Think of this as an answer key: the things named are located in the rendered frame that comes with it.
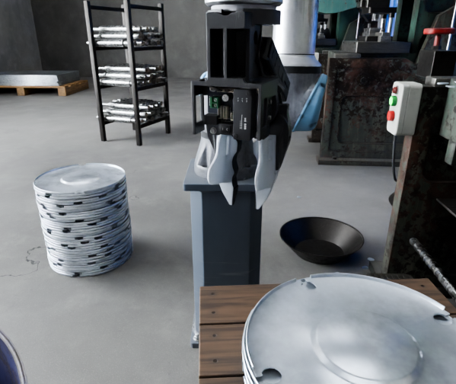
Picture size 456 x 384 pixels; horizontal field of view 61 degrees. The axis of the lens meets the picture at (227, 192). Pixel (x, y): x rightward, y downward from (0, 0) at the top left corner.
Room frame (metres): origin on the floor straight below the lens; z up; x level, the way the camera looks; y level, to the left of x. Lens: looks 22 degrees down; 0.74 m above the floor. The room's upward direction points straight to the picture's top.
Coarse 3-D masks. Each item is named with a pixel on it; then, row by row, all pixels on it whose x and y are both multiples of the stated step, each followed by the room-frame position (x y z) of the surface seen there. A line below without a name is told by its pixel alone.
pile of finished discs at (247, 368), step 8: (296, 280) 0.50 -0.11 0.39; (304, 280) 0.51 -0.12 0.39; (304, 288) 0.49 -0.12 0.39; (312, 288) 0.49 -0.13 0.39; (440, 320) 0.42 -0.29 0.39; (448, 320) 0.42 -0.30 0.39; (248, 360) 0.35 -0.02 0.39; (248, 368) 0.33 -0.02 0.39; (248, 376) 0.33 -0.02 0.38; (264, 376) 0.33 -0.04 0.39; (272, 376) 0.33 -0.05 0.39; (280, 376) 0.33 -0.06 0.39
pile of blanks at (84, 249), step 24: (96, 192) 1.11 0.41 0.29; (120, 192) 1.19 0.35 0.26; (48, 216) 1.10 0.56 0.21; (72, 216) 1.08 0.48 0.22; (96, 216) 1.10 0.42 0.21; (120, 216) 1.17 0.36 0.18; (48, 240) 1.12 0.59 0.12; (72, 240) 1.08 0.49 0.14; (96, 240) 1.10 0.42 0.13; (120, 240) 1.16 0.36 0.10; (72, 264) 1.08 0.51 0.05; (96, 264) 1.09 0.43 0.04; (120, 264) 1.15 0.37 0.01
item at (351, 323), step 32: (288, 288) 0.48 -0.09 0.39; (320, 288) 0.48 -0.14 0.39; (352, 288) 0.48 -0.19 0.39; (384, 288) 0.48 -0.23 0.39; (256, 320) 0.41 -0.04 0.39; (288, 320) 0.41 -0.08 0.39; (320, 320) 0.40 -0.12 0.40; (352, 320) 0.40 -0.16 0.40; (384, 320) 0.40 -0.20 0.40; (416, 320) 0.41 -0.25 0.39; (256, 352) 0.35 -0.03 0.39; (288, 352) 0.35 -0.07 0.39; (320, 352) 0.35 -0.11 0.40; (352, 352) 0.35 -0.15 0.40; (384, 352) 0.35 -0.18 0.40; (416, 352) 0.35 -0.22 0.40; (448, 352) 0.35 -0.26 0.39
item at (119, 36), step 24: (96, 48) 2.87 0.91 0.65; (120, 48) 3.12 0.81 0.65; (144, 48) 2.84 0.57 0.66; (96, 72) 2.83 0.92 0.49; (120, 72) 2.83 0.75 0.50; (144, 72) 2.89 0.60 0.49; (96, 96) 2.84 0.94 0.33; (120, 120) 2.80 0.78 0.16; (144, 120) 2.79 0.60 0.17; (168, 120) 3.08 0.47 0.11
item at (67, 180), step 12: (60, 168) 1.32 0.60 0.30; (72, 168) 1.32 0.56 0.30; (84, 168) 1.32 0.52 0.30; (96, 168) 1.32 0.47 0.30; (108, 168) 1.32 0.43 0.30; (120, 168) 1.32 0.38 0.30; (36, 180) 1.20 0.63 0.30; (48, 180) 1.20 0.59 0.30; (60, 180) 1.20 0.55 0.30; (72, 180) 1.19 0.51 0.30; (84, 180) 1.19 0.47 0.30; (96, 180) 1.20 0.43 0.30; (108, 180) 1.20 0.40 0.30; (120, 180) 1.19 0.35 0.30; (48, 192) 1.09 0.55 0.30; (60, 192) 1.08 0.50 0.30; (72, 192) 1.08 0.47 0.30; (84, 192) 1.09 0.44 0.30
